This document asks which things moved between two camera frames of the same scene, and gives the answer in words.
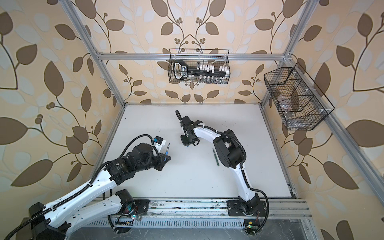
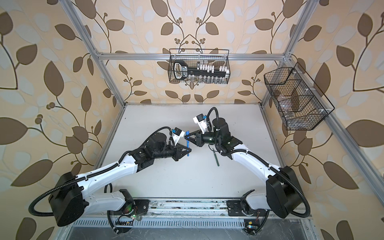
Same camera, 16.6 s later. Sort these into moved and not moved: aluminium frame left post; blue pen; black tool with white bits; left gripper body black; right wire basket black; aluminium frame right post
Moved: left gripper body black; blue pen
Not moved: right wire basket black; aluminium frame right post; black tool with white bits; aluminium frame left post
